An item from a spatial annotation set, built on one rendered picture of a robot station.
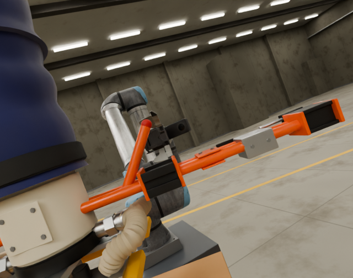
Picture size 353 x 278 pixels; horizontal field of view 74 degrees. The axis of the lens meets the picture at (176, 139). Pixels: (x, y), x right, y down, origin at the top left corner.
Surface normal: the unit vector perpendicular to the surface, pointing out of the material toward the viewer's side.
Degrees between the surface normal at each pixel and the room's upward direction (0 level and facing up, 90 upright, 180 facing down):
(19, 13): 102
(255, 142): 90
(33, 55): 108
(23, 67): 70
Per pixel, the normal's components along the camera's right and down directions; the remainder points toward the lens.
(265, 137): 0.05, 0.01
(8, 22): 0.66, -0.61
